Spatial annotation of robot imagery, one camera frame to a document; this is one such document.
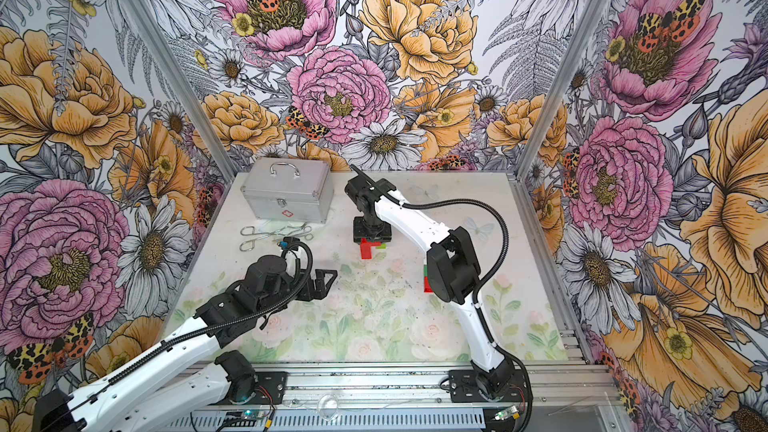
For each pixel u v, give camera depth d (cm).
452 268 55
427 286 90
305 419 65
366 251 94
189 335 49
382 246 92
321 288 69
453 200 57
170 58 89
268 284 58
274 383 75
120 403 43
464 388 73
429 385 76
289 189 97
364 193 69
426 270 97
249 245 102
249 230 105
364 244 92
